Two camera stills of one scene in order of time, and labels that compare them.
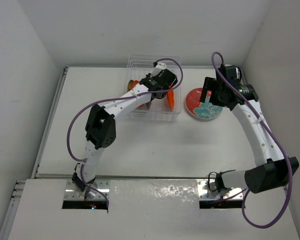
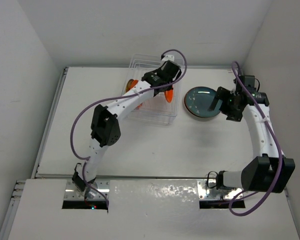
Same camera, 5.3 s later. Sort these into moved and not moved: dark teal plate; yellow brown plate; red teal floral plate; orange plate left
Moved: dark teal plate
Not moved: red teal floral plate; yellow brown plate; orange plate left
